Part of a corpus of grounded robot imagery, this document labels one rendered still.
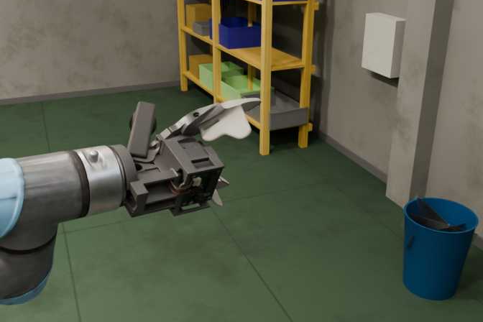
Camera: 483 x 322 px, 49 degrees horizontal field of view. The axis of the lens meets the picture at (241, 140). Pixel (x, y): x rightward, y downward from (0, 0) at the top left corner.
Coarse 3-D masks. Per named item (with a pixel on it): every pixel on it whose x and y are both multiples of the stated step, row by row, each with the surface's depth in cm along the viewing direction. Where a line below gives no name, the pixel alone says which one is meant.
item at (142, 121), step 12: (144, 108) 70; (132, 120) 69; (144, 120) 67; (156, 120) 70; (132, 132) 65; (144, 132) 65; (132, 144) 63; (144, 144) 64; (132, 156) 62; (144, 156) 62
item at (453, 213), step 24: (408, 216) 337; (432, 216) 351; (456, 216) 354; (408, 240) 341; (432, 240) 325; (456, 240) 322; (408, 264) 347; (432, 264) 332; (456, 264) 332; (408, 288) 353; (432, 288) 340; (456, 288) 349
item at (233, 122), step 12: (228, 108) 66; (240, 108) 67; (252, 108) 69; (216, 120) 66; (228, 120) 66; (240, 120) 66; (204, 132) 66; (216, 132) 66; (228, 132) 65; (240, 132) 65
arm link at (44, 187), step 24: (0, 168) 52; (24, 168) 53; (48, 168) 54; (72, 168) 55; (0, 192) 50; (24, 192) 52; (48, 192) 53; (72, 192) 54; (0, 216) 51; (24, 216) 52; (48, 216) 54; (72, 216) 56; (0, 240) 54; (24, 240) 54; (48, 240) 57
